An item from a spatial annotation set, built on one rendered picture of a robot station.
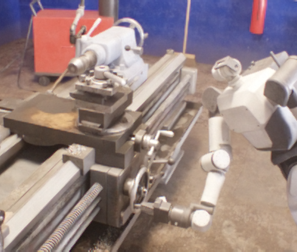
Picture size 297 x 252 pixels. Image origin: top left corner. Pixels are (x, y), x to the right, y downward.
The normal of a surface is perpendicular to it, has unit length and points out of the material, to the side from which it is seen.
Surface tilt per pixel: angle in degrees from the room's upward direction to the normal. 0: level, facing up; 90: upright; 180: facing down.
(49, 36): 90
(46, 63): 90
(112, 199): 90
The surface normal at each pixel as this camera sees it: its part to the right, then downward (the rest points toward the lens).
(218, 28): -0.34, 0.40
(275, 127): -0.15, 0.48
